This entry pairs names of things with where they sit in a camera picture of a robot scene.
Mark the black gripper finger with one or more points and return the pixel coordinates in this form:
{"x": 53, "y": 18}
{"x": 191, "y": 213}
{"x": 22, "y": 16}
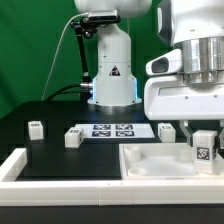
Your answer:
{"x": 187, "y": 131}
{"x": 220, "y": 138}

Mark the grey camera on mount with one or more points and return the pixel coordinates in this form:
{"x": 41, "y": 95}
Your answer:
{"x": 110, "y": 16}

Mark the white L-shaped fence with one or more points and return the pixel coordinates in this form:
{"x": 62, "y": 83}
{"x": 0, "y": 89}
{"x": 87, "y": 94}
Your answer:
{"x": 102, "y": 193}

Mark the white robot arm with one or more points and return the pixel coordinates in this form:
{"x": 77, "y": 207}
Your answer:
{"x": 186, "y": 78}

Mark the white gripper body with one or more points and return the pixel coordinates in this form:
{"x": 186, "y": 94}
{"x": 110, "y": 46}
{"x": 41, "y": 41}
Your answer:
{"x": 169, "y": 98}

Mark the white square tabletop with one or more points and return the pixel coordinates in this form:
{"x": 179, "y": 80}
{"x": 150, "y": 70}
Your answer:
{"x": 162, "y": 161}

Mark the white sheet with tags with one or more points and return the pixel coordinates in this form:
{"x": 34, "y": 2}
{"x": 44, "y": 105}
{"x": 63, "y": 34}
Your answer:
{"x": 119, "y": 131}

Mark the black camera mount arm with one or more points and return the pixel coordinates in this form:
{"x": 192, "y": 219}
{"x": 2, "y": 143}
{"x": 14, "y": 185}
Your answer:
{"x": 81, "y": 34}

